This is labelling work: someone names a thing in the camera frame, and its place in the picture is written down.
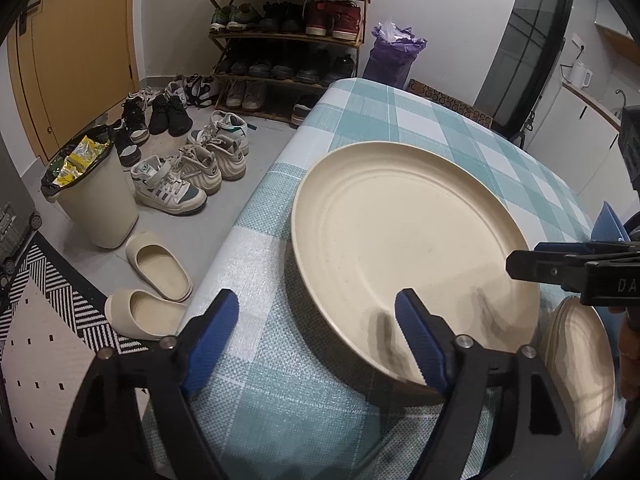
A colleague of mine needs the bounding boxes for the purple plastic bag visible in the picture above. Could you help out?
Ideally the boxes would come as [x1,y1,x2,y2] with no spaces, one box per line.
[362,21,428,86]

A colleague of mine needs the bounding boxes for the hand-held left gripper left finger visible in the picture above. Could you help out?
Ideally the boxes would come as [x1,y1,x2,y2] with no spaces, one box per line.
[59,288,240,480]

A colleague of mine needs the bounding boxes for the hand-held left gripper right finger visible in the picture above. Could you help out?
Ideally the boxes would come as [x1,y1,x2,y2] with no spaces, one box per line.
[394,287,586,480]

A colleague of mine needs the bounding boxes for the person's right hand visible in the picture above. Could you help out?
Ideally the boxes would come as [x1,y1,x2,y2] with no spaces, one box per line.
[617,310,640,403]

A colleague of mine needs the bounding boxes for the wooden door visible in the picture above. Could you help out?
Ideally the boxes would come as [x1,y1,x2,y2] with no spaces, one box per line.
[0,0,142,162]

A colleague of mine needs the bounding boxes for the silver ribbed suitcase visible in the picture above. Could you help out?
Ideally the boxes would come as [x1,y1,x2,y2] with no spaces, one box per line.
[0,130,43,281]

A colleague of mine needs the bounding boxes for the cream round plate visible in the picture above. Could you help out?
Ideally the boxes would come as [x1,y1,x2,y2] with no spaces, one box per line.
[291,142,543,397]
[542,296,617,468]

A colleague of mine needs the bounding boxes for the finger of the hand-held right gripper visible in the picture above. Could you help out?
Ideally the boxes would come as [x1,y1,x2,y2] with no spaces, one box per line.
[532,240,632,261]
[506,249,590,292]

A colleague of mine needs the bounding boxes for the white wall cabinet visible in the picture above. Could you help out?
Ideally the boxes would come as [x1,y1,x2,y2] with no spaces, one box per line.
[592,10,640,61]

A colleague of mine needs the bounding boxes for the white electric kettle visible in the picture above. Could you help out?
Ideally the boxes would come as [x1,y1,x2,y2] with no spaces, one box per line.
[570,60,593,87]

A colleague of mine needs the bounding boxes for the cream trash bin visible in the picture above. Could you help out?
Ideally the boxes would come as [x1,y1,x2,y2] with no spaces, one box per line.
[41,125,140,250]

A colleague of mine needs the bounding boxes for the brown circle-patterned cardboard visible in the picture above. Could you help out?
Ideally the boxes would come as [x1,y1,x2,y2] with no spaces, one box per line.
[407,78,496,129]

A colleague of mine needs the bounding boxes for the black door handle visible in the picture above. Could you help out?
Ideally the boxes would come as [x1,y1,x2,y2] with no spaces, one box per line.
[16,4,41,36]

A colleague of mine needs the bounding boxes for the black and white patterned rug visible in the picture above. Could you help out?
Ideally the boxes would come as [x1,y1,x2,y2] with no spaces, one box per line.
[0,232,151,480]

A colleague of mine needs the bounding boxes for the cluster of loose shoes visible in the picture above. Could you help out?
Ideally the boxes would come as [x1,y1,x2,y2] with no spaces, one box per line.
[107,74,251,216]

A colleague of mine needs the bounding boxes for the cream slipper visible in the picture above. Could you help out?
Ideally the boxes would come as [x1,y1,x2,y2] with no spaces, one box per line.
[104,288,188,339]
[125,231,194,302]

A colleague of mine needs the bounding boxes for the white base cabinets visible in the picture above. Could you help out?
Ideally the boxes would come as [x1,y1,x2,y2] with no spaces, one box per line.
[525,80,623,196]

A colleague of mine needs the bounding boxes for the teal checked tablecloth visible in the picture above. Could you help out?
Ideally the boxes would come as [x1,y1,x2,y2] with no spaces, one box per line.
[142,78,626,480]

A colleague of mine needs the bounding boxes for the black-framed glass door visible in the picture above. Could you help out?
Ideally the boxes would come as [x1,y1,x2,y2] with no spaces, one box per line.
[492,0,578,136]

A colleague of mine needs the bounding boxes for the blue bowl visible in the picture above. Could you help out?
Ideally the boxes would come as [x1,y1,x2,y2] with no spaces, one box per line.
[590,201,631,244]

